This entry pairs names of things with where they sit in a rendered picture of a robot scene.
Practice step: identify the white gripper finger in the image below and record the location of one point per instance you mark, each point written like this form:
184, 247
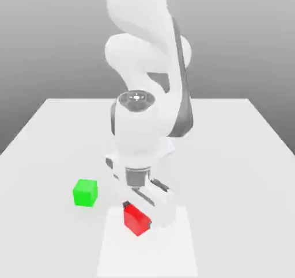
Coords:
126, 204
149, 225

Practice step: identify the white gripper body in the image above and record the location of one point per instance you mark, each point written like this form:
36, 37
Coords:
161, 209

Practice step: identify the small red cube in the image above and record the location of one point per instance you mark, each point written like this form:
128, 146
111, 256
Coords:
134, 220

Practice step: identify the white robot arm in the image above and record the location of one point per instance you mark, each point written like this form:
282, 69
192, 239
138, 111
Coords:
138, 130

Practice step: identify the small green cube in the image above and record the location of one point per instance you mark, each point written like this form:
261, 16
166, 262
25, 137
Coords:
84, 193

